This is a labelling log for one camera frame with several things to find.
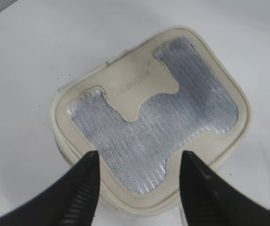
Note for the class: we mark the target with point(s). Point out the cream fabric zipper bag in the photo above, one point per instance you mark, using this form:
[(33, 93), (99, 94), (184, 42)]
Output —
[(142, 110)]

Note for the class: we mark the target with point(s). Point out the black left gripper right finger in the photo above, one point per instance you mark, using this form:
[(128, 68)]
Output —
[(208, 200)]

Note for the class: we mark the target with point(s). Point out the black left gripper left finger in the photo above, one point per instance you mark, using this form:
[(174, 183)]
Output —
[(71, 201)]

